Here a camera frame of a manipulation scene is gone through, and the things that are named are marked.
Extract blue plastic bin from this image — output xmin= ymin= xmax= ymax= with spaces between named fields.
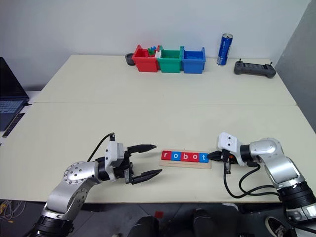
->
xmin=182 ymin=47 xmax=206 ymax=75

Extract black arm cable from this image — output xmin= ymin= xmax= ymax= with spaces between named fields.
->
xmin=87 ymin=132 xmax=117 ymax=162
xmin=223 ymin=158 xmax=280 ymax=198

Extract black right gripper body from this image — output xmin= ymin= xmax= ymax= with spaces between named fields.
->
xmin=220 ymin=148 xmax=239 ymax=174

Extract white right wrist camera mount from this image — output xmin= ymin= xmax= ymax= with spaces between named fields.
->
xmin=216 ymin=132 xmax=245 ymax=166

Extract green plastic bin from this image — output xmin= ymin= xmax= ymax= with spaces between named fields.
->
xmin=157 ymin=45 xmax=185 ymax=74

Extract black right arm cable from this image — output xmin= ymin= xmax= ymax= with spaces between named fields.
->
xmin=223 ymin=158 xmax=280 ymax=198

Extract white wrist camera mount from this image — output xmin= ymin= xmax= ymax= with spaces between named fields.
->
xmin=104 ymin=140 xmax=124 ymax=183
xmin=216 ymin=132 xmax=245 ymax=166

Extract white floor cables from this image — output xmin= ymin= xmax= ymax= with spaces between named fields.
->
xmin=0 ymin=199 xmax=26 ymax=223

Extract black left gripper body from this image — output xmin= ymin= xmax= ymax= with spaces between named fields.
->
xmin=114 ymin=149 xmax=136 ymax=185

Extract dark rounded shape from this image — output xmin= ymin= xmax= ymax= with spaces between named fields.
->
xmin=127 ymin=215 xmax=160 ymax=237
xmin=192 ymin=208 xmax=221 ymax=237

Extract red plastic bin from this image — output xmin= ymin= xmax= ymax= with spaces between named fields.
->
xmin=131 ymin=44 xmax=160 ymax=73

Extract black shoe white sole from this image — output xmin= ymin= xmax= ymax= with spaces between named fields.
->
xmin=265 ymin=216 xmax=292 ymax=237

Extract dark laptop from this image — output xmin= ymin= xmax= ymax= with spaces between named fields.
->
xmin=0 ymin=57 xmax=30 ymax=132

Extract grey remote controller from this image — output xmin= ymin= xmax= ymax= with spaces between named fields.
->
xmin=234 ymin=58 xmax=277 ymax=80

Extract blue drink can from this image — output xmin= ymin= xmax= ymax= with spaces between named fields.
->
xmin=216 ymin=33 xmax=234 ymax=67

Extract wooden letter tray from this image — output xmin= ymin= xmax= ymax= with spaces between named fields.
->
xmin=158 ymin=150 xmax=213 ymax=170

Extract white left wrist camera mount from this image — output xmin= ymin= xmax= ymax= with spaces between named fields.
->
xmin=104 ymin=140 xmax=124 ymax=183

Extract black round container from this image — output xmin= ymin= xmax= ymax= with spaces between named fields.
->
xmin=124 ymin=53 xmax=137 ymax=67

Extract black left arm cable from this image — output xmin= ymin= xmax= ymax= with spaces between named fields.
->
xmin=87 ymin=132 xmax=117 ymax=162

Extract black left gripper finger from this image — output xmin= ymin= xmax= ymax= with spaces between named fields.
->
xmin=129 ymin=169 xmax=163 ymax=186
xmin=126 ymin=144 xmax=157 ymax=156

